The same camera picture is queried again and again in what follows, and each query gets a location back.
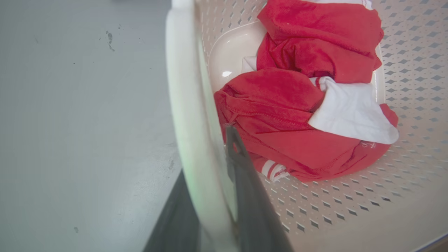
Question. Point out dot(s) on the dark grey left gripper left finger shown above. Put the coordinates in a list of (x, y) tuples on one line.
[(175, 224)]

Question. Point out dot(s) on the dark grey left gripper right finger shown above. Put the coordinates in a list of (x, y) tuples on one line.
[(255, 210)]

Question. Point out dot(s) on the white perforated plastic laundry basket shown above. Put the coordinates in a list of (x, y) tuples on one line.
[(350, 203)]

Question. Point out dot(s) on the red and white garment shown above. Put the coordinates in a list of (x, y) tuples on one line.
[(297, 105)]

